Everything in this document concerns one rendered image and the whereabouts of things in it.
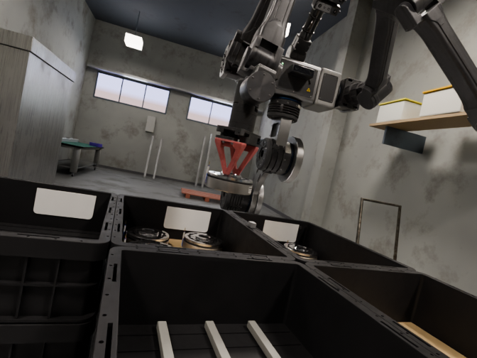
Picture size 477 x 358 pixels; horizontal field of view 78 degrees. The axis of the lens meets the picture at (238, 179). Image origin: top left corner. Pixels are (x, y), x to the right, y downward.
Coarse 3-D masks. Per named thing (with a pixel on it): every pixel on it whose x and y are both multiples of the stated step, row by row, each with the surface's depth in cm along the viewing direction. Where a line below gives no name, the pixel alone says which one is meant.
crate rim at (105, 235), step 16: (0, 176) 65; (96, 192) 72; (112, 192) 74; (112, 208) 58; (112, 224) 47; (0, 240) 34; (16, 240) 35; (32, 240) 35; (48, 240) 36; (64, 240) 36; (80, 240) 38; (96, 240) 39; (32, 256) 35; (48, 256) 36; (64, 256) 37; (80, 256) 37; (96, 256) 38
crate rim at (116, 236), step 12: (120, 204) 63; (180, 204) 80; (120, 216) 54; (120, 228) 46; (252, 228) 68; (120, 240) 41; (264, 240) 59; (108, 252) 41; (204, 252) 43; (216, 252) 45; (228, 252) 46
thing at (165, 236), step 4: (128, 228) 71; (132, 228) 71; (136, 228) 73; (152, 228) 75; (128, 232) 67; (132, 232) 69; (136, 232) 68; (160, 232) 73; (164, 232) 73; (128, 236) 67; (132, 236) 66; (136, 236) 66; (140, 236) 67; (144, 236) 67; (148, 236) 68; (152, 236) 68; (156, 236) 69; (160, 236) 70; (164, 236) 71; (168, 236) 71; (152, 240) 66; (156, 240) 67; (160, 240) 67; (164, 240) 68
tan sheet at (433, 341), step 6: (402, 324) 57; (408, 324) 58; (414, 324) 58; (414, 330) 55; (420, 330) 56; (420, 336) 54; (426, 336) 54; (432, 336) 55; (432, 342) 52; (438, 342) 53; (438, 348) 50; (444, 348) 51; (450, 348) 51; (450, 354) 49; (456, 354) 50
